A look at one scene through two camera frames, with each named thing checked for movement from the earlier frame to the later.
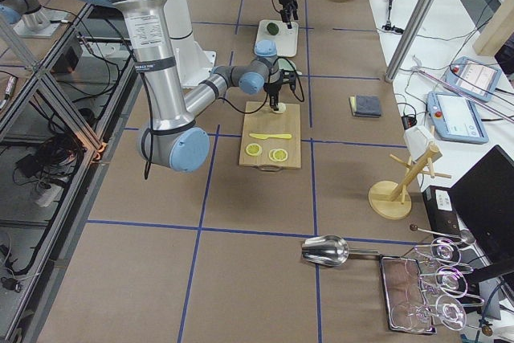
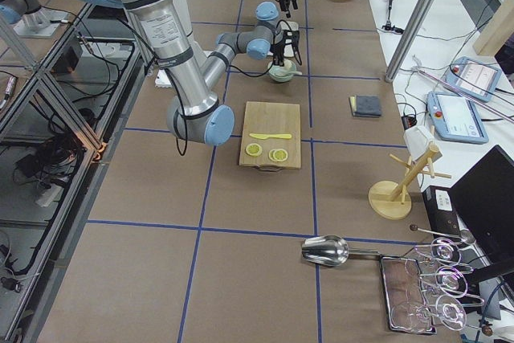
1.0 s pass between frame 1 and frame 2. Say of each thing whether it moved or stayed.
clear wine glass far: stayed
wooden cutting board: stayed
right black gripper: moved
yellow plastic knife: stayed
